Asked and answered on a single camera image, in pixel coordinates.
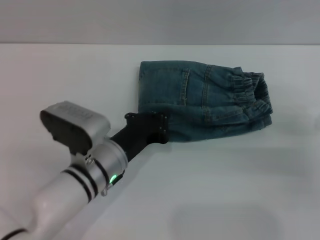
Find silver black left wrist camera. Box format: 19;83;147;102
39;99;112;155

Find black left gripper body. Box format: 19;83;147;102
109;112;169;161

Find blue denim jeans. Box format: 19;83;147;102
137;59;273;144

